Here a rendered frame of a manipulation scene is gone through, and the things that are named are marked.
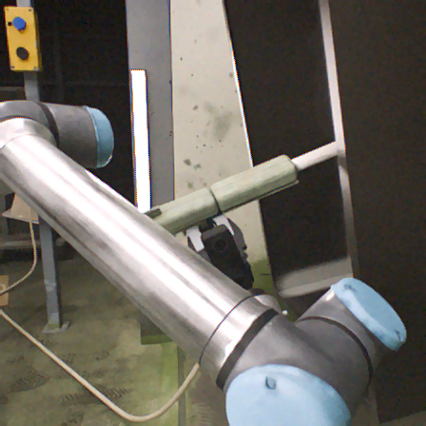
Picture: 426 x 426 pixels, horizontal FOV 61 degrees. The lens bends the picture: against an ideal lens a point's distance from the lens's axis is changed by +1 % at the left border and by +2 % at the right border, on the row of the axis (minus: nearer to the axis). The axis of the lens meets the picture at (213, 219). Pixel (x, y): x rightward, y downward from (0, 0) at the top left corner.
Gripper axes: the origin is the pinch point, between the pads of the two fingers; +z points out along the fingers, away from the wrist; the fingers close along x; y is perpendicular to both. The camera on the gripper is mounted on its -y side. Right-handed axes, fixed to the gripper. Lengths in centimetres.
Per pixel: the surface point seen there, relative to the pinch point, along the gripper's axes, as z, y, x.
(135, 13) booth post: 119, 8, 14
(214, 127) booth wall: 84, 50, 26
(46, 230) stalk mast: 96, 76, -69
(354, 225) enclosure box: -16.8, -1.4, 20.7
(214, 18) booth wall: 109, 18, 44
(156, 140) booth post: 88, 47, 0
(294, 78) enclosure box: 46, 15, 45
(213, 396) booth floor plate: -6, 92, -21
